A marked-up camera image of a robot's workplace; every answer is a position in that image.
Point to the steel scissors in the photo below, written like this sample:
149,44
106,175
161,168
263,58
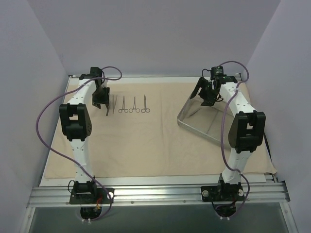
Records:
145,109
123,108

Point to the aluminium front rail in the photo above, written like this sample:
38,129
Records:
158,195

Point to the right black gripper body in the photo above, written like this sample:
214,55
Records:
202,88

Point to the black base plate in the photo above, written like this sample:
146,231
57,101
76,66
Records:
91,197
222,194

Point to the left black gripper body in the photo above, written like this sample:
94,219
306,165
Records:
100,103

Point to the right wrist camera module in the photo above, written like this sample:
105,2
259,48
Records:
217,71

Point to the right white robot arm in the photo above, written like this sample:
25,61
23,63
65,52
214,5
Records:
247,128

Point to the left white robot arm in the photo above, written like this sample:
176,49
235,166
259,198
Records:
77,127

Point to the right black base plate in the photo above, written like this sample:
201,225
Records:
222,194

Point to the wire mesh instrument tray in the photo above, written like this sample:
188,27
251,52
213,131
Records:
206,123

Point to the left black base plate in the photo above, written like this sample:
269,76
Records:
91,197

